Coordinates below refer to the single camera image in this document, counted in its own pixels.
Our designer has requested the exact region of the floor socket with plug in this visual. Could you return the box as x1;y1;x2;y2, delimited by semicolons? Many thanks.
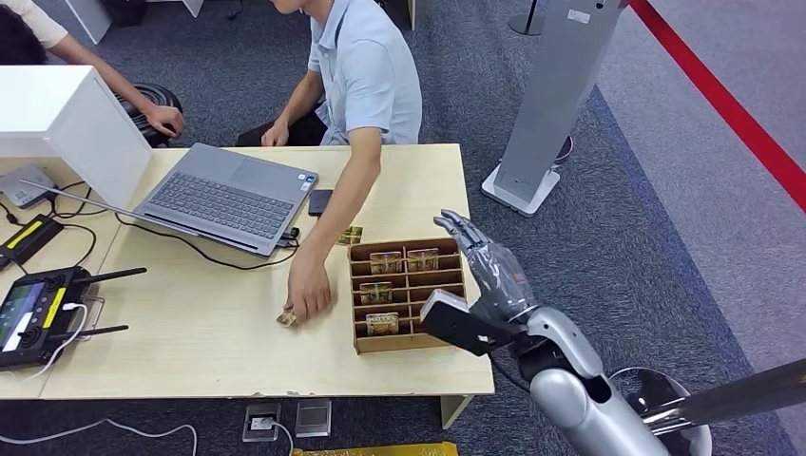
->
241;402;282;444

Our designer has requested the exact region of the thin black cable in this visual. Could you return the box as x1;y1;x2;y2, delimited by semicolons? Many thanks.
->
59;223;98;269

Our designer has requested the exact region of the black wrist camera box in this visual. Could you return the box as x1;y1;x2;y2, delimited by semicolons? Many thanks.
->
419;288;524;358

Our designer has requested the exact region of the white furniture panel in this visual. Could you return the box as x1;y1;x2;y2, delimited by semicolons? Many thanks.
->
63;0;113;46

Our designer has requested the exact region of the person's left hand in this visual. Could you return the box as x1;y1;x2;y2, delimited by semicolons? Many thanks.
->
286;248;333;327
144;104;185;139

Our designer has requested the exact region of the black remote controller with antennas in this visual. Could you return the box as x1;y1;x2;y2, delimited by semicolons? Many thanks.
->
0;266;148;372

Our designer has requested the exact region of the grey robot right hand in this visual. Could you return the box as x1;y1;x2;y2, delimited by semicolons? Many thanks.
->
432;209;540;325

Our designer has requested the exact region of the grey small device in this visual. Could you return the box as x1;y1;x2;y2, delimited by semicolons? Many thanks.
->
0;165;58;210

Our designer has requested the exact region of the table leg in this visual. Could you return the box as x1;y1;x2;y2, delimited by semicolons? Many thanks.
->
439;394;473;431

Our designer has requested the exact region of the person's right hand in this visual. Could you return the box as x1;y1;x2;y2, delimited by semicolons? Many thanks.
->
260;118;291;148

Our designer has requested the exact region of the yellow object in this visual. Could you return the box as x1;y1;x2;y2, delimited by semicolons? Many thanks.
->
292;441;460;456

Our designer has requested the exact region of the person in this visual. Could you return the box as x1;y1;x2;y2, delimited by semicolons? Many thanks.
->
234;0;423;327
0;0;185;139

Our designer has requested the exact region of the red barrier belt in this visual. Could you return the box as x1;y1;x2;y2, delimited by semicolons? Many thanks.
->
626;0;806;216

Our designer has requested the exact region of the white box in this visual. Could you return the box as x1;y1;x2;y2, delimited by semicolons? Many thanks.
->
0;65;154;210

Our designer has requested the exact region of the grey laptop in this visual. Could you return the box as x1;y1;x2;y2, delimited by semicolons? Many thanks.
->
18;142;319;258

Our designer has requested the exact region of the closed floor socket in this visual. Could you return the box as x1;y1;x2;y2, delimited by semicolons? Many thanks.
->
294;398;333;440

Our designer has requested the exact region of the black round stool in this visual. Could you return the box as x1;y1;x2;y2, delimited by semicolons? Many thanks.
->
115;83;183;149

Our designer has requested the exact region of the white floor cable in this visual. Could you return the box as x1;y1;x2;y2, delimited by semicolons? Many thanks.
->
0;419;199;456

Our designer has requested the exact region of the long black cable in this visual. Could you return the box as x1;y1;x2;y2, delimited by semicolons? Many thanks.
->
114;214;300;272

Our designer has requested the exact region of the black device with yellow label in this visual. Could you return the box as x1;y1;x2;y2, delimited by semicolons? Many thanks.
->
0;214;65;266

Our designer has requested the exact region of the wooden card organizer box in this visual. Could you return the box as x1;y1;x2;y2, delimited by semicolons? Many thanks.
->
348;237;469;355

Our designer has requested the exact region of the black portable drive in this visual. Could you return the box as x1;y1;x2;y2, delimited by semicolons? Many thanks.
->
307;189;334;218

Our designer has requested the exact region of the white controller cable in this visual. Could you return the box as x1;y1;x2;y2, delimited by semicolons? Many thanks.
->
12;303;89;381

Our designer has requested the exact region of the grey kiosk stand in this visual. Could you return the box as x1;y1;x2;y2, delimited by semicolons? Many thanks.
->
481;0;631;219

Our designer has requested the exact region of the chrome stanchion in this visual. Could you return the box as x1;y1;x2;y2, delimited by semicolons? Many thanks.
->
607;357;806;456

